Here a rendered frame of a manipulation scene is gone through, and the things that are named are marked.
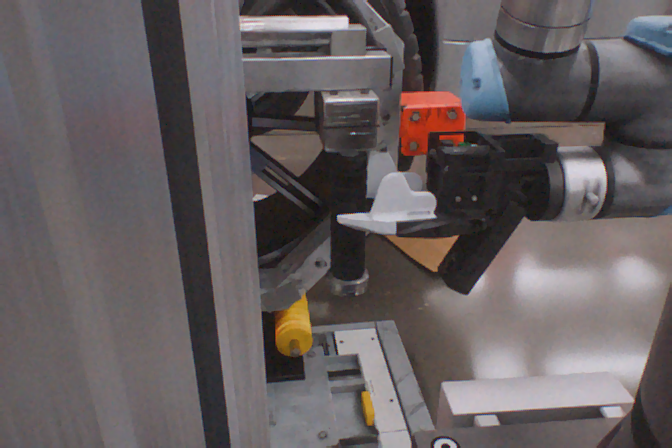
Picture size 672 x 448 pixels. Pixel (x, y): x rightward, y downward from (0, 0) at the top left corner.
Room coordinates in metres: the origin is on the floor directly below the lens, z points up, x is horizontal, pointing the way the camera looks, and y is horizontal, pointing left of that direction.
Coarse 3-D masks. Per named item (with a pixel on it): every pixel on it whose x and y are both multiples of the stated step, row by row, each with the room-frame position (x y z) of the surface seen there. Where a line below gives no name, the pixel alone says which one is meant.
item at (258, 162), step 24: (240, 0) 0.78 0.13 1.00; (288, 48) 0.79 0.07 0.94; (264, 120) 0.79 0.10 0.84; (288, 120) 0.79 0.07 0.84; (312, 120) 0.80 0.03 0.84; (264, 168) 0.79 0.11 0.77; (312, 168) 0.98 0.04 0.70; (288, 192) 0.79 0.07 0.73; (312, 192) 0.80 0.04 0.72; (264, 216) 0.91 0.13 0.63; (288, 216) 0.87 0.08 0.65; (312, 216) 0.80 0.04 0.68; (264, 240) 0.82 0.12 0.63; (288, 240) 0.78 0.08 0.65
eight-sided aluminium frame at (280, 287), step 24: (360, 0) 0.70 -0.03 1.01; (384, 24) 0.70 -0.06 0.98; (384, 96) 0.70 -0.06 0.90; (384, 120) 0.71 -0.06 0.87; (384, 144) 0.75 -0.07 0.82; (312, 240) 0.73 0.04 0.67; (288, 264) 0.73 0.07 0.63; (312, 264) 0.69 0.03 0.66; (264, 288) 0.68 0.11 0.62; (288, 288) 0.68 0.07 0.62
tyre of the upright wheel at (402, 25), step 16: (368, 0) 0.78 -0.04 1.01; (384, 0) 0.79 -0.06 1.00; (400, 0) 0.80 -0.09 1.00; (384, 16) 0.79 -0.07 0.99; (400, 16) 0.79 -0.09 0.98; (400, 32) 0.79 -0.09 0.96; (416, 48) 0.80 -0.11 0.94; (416, 64) 0.80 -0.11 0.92; (416, 80) 0.80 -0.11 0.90; (400, 160) 0.79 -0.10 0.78
